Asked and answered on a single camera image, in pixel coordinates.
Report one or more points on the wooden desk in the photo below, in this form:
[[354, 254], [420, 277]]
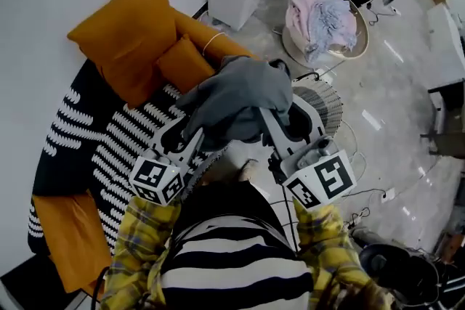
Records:
[[450, 120]]

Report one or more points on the orange sofa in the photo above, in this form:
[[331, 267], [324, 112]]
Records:
[[189, 25]]

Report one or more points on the woven laundry basket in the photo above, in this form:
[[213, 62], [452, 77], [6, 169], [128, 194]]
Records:
[[323, 109]]

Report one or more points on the person's shoe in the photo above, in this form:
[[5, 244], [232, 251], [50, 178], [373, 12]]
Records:
[[248, 170]]

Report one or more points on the person's left forearm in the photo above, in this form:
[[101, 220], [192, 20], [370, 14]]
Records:
[[138, 247]]

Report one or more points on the person's black trousers legs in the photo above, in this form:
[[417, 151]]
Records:
[[229, 203]]

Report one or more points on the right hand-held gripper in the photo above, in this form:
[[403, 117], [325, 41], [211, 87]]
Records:
[[327, 178]]

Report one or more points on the person's striped shirt torso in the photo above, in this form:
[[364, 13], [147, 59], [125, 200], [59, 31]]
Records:
[[232, 265]]

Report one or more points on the small orange cushion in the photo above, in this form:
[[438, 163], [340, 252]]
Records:
[[185, 63]]

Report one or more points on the pink clothes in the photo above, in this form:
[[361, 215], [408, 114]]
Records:
[[296, 14]]

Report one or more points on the black white patterned blanket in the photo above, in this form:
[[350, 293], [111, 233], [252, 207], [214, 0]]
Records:
[[72, 156]]

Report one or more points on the large orange cushion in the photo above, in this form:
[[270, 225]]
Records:
[[72, 236], [127, 36]]

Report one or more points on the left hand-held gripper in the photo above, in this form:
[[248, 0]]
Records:
[[149, 176]]

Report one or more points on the person's right forearm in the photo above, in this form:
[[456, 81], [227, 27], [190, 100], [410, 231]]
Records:
[[327, 247]]

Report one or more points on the grey garment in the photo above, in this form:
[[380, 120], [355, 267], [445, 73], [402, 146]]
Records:
[[236, 90]]

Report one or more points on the black office chair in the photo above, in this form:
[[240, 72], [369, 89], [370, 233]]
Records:
[[399, 268]]

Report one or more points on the white counter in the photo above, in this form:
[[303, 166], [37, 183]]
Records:
[[447, 32]]

